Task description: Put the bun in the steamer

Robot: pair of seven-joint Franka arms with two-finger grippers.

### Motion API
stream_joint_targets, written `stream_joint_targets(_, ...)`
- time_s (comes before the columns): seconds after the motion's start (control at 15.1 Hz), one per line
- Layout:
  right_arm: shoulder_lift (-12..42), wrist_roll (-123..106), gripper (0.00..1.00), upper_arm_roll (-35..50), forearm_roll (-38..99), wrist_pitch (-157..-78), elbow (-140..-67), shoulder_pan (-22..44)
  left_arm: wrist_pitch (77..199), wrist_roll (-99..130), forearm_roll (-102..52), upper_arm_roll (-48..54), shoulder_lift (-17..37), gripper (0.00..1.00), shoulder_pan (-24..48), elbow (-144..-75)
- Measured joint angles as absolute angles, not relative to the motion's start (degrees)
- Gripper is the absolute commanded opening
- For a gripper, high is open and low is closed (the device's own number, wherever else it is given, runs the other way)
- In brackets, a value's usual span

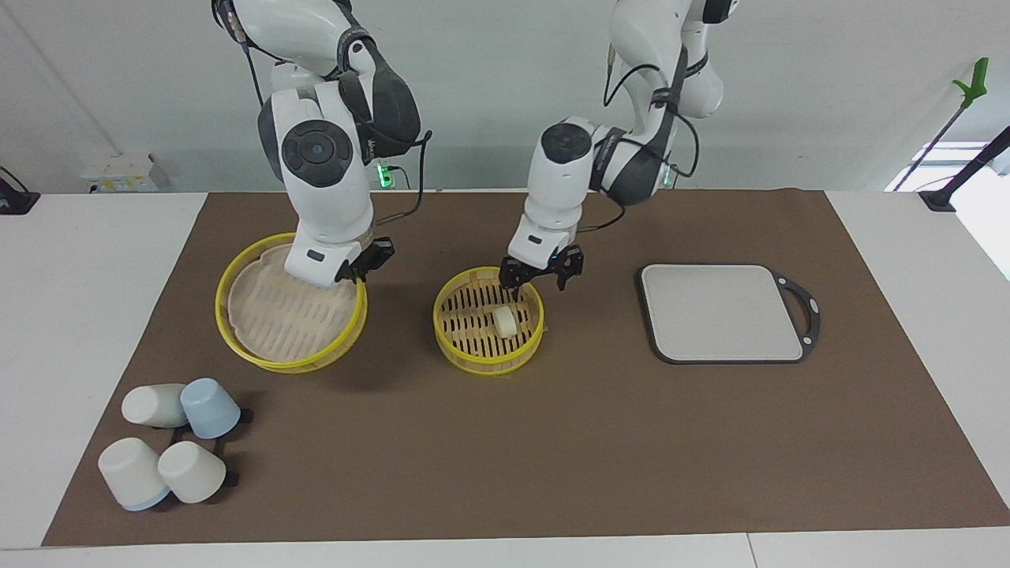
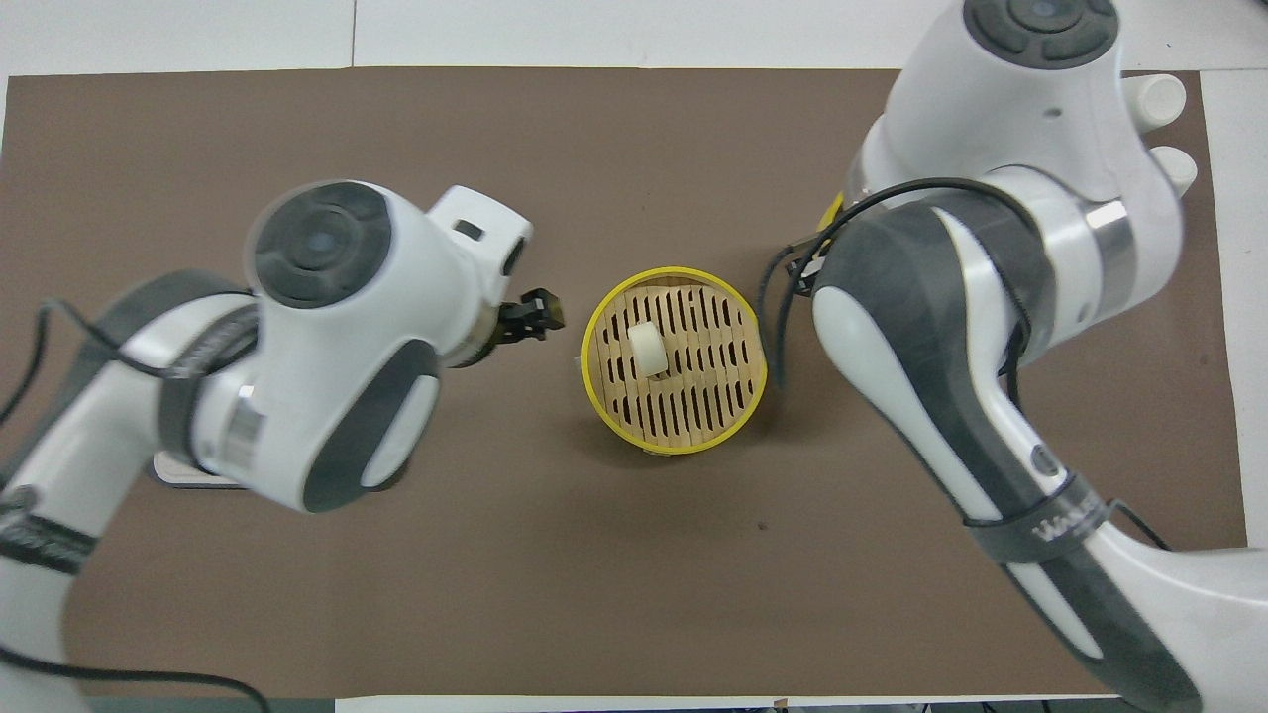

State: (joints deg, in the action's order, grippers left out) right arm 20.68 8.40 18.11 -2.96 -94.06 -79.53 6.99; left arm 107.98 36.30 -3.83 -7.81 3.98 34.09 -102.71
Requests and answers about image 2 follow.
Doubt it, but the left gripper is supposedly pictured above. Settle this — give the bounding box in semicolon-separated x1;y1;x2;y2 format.
426;184;569;346

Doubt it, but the white steamed bun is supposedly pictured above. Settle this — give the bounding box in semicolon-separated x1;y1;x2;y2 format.
628;322;672;379

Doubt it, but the bamboo steamer with yellow rim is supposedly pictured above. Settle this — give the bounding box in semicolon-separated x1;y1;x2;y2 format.
572;266;770;458

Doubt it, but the brown table mat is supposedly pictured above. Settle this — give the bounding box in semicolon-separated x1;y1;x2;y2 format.
0;65;1251;700

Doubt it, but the white cup with blue rim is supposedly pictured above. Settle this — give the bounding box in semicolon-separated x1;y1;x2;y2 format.
1147;146;1199;201

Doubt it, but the white plastic cup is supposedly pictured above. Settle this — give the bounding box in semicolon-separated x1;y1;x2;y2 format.
1121;73;1188;131

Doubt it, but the white cutting board grey frame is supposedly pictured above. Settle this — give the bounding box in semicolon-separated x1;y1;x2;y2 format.
147;449;409;493

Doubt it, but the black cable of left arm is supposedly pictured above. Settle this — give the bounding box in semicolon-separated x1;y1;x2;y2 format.
0;289;273;713

